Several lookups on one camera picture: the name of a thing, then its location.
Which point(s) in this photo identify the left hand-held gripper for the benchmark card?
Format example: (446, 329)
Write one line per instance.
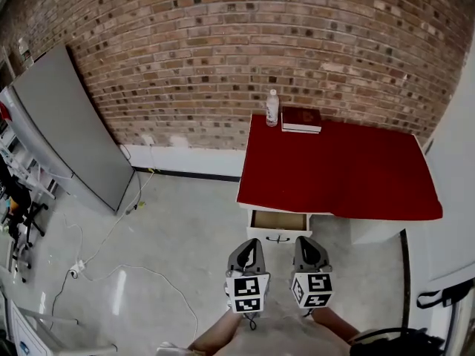
(246, 287)

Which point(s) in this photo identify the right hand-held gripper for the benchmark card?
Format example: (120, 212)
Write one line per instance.
(313, 289)

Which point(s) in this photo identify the white drawer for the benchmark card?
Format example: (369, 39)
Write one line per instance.
(259, 233)

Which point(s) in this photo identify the person's left forearm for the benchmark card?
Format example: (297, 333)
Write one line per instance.
(219, 332)

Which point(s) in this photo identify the person's right forearm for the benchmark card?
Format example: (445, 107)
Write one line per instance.
(334, 323)

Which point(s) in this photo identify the red table cloth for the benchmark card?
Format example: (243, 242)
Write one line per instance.
(334, 169)

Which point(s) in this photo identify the person's light shirt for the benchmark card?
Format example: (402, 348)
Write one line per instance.
(278, 337)

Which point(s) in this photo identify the black bag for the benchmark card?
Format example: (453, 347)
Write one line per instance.
(393, 341)

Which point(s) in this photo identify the yellow tape piece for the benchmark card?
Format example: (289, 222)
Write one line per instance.
(152, 170)
(140, 205)

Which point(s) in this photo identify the dark red book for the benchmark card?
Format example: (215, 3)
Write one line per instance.
(301, 119)

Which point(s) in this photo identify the clear plastic bottle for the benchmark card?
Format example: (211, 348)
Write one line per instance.
(272, 109)

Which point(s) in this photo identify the white power strip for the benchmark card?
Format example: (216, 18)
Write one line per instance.
(76, 268)

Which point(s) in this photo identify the black office chair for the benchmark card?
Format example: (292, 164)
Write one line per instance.
(31, 217)

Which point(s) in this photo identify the small white bottle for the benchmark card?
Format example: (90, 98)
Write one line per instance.
(25, 53)

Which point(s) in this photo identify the white wall socket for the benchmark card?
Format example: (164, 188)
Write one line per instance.
(148, 140)

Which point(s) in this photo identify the white metal frame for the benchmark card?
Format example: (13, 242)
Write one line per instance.
(37, 321)

